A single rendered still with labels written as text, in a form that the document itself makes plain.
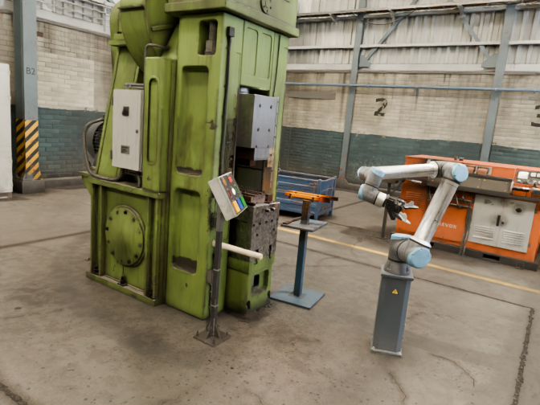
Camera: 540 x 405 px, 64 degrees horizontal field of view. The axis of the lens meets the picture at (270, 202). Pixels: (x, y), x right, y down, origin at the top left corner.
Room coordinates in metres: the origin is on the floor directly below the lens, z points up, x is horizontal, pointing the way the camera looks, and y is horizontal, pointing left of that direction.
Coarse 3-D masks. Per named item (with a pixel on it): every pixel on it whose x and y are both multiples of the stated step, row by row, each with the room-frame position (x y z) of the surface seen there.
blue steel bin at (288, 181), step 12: (288, 180) 7.22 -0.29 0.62; (300, 180) 7.12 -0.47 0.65; (312, 180) 7.01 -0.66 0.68; (324, 180) 7.17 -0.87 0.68; (276, 192) 7.29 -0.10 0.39; (312, 192) 7.01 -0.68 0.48; (324, 192) 7.15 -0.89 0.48; (288, 204) 7.19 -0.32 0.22; (300, 204) 7.09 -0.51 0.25; (312, 204) 6.99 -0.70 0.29; (324, 204) 7.24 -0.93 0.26
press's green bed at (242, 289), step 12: (228, 264) 3.38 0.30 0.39; (240, 264) 3.32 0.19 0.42; (252, 264) 3.31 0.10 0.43; (264, 264) 3.46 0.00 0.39; (228, 276) 3.39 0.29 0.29; (240, 276) 3.32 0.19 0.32; (252, 276) 3.33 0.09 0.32; (264, 276) 3.55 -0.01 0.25; (228, 288) 3.38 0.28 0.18; (240, 288) 3.31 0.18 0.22; (252, 288) 3.42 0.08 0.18; (264, 288) 3.52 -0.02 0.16; (228, 300) 3.37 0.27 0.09; (240, 300) 3.31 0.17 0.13; (252, 300) 3.35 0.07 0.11; (264, 300) 3.51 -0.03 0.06; (240, 312) 3.30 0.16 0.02
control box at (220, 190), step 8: (224, 176) 2.86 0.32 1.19; (232, 176) 3.04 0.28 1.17; (216, 184) 2.73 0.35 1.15; (224, 184) 2.77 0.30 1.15; (232, 184) 2.94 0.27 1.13; (216, 192) 2.73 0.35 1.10; (224, 192) 2.72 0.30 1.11; (232, 192) 2.86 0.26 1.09; (240, 192) 3.04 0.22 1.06; (216, 200) 2.73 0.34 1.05; (224, 200) 2.72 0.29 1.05; (232, 200) 2.77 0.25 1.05; (224, 208) 2.72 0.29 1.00; (232, 208) 2.71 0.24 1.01; (224, 216) 2.72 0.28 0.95; (232, 216) 2.71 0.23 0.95
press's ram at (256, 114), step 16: (240, 96) 3.36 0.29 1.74; (256, 96) 3.30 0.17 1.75; (240, 112) 3.35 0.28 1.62; (256, 112) 3.32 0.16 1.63; (272, 112) 3.50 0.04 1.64; (240, 128) 3.35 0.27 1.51; (256, 128) 3.33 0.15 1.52; (272, 128) 3.52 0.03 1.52; (240, 144) 3.34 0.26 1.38; (256, 144) 3.34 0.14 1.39; (272, 144) 3.53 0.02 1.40
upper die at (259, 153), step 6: (240, 150) 3.40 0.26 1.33; (246, 150) 3.37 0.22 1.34; (252, 150) 3.34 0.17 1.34; (258, 150) 3.37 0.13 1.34; (264, 150) 3.44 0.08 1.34; (240, 156) 3.40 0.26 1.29; (246, 156) 3.37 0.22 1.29; (252, 156) 3.34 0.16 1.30; (258, 156) 3.37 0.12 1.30; (264, 156) 3.45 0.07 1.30
